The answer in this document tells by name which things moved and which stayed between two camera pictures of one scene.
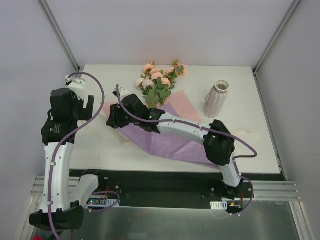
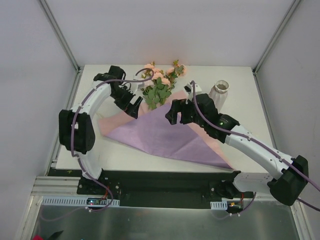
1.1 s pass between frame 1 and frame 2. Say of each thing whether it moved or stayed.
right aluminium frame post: stayed
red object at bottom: stayed
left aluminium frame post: stayed
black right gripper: moved
